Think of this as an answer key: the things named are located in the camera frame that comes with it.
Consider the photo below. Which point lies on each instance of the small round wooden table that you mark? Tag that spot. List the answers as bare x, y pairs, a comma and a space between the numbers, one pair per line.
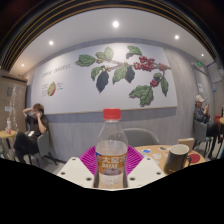
6, 134

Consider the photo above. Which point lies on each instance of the small brown cardboard box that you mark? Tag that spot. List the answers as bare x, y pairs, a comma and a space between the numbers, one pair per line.
186, 143

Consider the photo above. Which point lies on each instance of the green exit sign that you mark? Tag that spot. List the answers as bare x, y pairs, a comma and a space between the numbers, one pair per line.
199, 63

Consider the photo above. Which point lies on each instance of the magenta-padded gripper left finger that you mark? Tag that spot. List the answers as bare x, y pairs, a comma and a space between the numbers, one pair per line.
75, 171

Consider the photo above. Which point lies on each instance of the grey upholstered chair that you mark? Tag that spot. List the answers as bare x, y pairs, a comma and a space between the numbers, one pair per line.
141, 136

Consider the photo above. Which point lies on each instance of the white notice board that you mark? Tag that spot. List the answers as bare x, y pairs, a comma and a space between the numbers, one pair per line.
215, 72

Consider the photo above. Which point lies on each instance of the person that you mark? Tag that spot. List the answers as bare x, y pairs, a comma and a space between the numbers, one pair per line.
201, 115
33, 128

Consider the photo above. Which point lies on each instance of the dark mug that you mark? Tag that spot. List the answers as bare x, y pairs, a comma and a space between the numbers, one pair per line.
175, 160

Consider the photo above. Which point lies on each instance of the flat round red coaster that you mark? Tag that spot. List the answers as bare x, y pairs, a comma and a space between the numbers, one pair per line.
196, 158

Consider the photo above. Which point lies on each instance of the coffee plant wall mural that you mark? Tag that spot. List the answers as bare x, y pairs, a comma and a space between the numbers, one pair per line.
83, 86

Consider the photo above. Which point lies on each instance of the wooden cabinet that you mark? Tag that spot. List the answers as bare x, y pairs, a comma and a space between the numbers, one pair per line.
13, 100

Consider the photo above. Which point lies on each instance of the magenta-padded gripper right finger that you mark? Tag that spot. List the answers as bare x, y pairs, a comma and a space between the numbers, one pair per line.
146, 171

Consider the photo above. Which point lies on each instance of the clear red-capped drink bottle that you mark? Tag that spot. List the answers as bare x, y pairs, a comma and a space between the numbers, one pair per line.
111, 150

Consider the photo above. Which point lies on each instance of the grey chair with dark legs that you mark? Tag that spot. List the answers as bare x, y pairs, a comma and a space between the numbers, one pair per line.
43, 145
200, 131

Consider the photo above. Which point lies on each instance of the round ceiling lights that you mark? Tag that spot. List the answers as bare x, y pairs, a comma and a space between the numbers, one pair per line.
115, 24

